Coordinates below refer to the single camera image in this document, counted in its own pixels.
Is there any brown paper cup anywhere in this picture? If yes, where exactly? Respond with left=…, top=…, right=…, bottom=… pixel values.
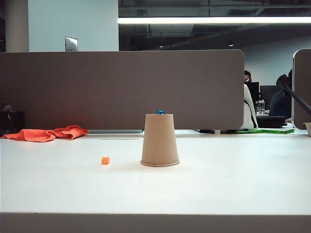
left=140, top=113, right=181, bottom=167

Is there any wide grey desk partition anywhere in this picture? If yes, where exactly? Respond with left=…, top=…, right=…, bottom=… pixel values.
left=0, top=49, right=245, bottom=131

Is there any black computer monitor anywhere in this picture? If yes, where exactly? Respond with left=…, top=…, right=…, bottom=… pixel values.
left=259, top=85, right=282, bottom=102
left=245, top=82, right=260, bottom=101

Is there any long ceiling light strip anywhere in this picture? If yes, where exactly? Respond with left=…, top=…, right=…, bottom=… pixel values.
left=118, top=16, right=311, bottom=24

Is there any green tape strip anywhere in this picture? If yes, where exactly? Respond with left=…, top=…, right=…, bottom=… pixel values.
left=237, top=128, right=295, bottom=134

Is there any orange cloth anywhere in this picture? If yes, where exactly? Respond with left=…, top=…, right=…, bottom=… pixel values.
left=1, top=125, right=89, bottom=143

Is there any person in dark blue shirt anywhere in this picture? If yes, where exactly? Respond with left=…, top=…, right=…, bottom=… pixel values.
left=268, top=69, right=294, bottom=123

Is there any black diagonal pole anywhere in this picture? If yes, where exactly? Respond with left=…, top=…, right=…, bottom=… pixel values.
left=276, top=74, right=311, bottom=111

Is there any grey partition with white edge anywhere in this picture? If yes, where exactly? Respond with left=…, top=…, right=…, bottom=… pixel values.
left=292, top=49, right=311, bottom=130

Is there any metal wall plate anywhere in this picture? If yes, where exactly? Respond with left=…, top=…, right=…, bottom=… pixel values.
left=65, top=36, right=79, bottom=52

